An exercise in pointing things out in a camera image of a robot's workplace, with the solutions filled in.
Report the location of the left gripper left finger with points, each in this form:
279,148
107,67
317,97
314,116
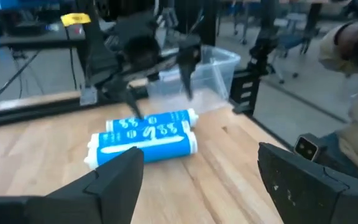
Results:
73,208

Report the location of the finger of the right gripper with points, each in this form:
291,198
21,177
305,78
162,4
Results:
189,65
127,96

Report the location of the small black camera box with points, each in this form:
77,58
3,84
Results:
306,147

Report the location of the blue silicone tube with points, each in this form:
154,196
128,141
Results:
141,133
166,149
166,117

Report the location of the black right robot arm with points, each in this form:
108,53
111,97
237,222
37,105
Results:
98,56

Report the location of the office chair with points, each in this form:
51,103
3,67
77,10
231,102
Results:
291,40

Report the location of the black table frame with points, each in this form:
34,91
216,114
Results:
26,113

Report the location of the clear plastic container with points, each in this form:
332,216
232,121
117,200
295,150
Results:
216,68

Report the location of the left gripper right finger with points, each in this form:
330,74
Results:
315,202

